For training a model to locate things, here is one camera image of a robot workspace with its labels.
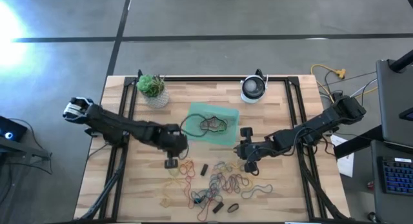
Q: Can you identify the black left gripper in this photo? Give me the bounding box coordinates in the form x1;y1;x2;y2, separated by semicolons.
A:
156;123;190;170

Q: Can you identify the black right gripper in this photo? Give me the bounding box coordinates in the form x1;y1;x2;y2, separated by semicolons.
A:
234;127;275;174

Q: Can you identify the green rubber band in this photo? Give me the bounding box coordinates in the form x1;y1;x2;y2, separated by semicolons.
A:
211;116;228;134

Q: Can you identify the teal translucent plastic bin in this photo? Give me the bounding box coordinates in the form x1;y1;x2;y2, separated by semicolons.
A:
183;101;240;147

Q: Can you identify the succulent in triangle-patterned pot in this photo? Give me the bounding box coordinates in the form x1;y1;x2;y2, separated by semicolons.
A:
136;74;170;109

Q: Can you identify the white cylindrical device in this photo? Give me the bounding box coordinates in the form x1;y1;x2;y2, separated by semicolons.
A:
240;68;269;105

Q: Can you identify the white paper sheet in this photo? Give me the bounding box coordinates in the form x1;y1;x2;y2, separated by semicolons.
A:
329;134;355;179

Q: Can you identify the black flat bar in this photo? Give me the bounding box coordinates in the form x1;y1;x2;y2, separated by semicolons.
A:
333;125;385;159

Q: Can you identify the dark grey desk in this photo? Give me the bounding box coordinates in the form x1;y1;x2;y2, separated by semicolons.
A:
370;139;413;224

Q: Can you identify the backlit keyboard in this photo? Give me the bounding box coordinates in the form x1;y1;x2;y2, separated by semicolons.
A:
381;156;413;196

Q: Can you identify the black box with blue light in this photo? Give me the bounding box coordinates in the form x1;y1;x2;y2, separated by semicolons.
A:
0;116;29;143

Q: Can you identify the black pole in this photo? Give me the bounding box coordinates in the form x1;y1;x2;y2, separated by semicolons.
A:
388;49;413;74

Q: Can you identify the black looped gripper cable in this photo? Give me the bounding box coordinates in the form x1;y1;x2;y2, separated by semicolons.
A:
179;113;209;160

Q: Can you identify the black aluminium table frame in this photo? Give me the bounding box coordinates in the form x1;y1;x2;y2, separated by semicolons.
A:
96;76;327;222

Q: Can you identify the black frame strut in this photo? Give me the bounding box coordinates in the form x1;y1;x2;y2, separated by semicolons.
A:
299;152;351;222
79;146;126;222

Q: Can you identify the black cable bundle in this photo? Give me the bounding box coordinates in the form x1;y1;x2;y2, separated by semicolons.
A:
317;70;378;104

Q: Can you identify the yellow extension cord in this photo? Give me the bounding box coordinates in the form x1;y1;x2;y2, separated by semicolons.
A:
310;64;347;104

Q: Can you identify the black stand with cables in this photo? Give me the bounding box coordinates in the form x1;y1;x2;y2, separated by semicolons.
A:
0;136;53;175

